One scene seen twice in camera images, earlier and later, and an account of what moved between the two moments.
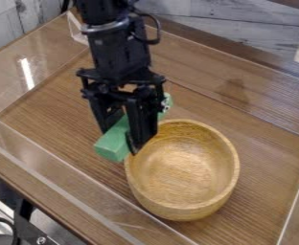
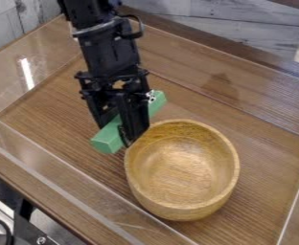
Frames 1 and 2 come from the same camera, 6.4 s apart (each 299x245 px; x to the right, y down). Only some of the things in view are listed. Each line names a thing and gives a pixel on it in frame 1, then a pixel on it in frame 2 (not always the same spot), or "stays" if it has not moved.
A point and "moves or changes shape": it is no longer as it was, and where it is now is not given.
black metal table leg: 27,233 stays
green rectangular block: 112,143 moves or changes shape
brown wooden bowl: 184,172 stays
